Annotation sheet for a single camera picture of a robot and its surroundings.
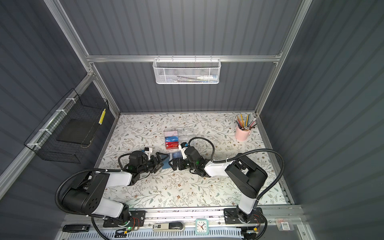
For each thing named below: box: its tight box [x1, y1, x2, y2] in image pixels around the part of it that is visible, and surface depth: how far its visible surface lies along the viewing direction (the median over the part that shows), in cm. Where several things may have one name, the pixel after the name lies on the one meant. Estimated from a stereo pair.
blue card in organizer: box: [165, 136, 179, 142], surface depth 101 cm
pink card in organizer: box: [164, 131, 178, 137], surface depth 101 cm
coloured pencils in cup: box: [235, 113, 258, 131], surface depth 101 cm
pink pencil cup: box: [235, 126, 252, 141], surface depth 106 cm
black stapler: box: [62, 224, 91, 233], surface depth 71 cm
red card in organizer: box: [165, 141, 179, 150], surface depth 101 cm
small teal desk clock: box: [195, 218, 209, 236], surface depth 71 cm
